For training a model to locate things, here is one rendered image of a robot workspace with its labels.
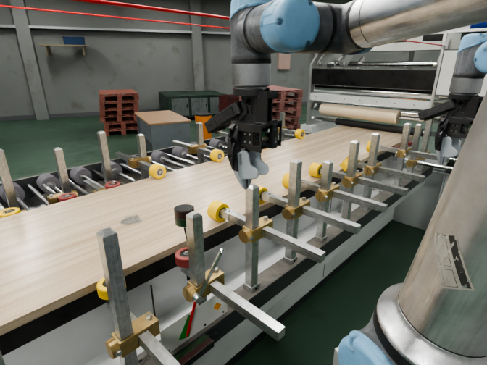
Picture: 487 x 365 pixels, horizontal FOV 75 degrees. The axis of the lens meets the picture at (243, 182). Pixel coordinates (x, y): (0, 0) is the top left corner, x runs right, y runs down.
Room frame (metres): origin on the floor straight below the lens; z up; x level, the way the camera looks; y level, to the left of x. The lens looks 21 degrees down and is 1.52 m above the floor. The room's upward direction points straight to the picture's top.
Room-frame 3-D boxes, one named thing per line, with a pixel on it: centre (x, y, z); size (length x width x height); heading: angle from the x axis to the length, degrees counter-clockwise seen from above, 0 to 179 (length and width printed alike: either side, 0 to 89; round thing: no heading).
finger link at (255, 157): (0.65, -0.03, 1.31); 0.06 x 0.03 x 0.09; 51
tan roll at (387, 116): (3.07, -1.29, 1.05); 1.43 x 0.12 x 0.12; 46
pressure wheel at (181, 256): (0.93, 0.20, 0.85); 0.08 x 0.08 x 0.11
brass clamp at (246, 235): (1.02, -0.05, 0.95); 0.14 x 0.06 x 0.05; 136
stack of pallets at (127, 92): (7.58, 2.92, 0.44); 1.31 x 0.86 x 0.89; 22
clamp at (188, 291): (0.85, 0.13, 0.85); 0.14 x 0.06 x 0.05; 136
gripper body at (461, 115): (0.92, -0.62, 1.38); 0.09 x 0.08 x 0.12; 29
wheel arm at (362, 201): (1.38, -0.42, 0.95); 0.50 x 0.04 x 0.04; 46
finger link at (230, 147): (0.63, 0.01, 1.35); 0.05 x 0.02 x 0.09; 141
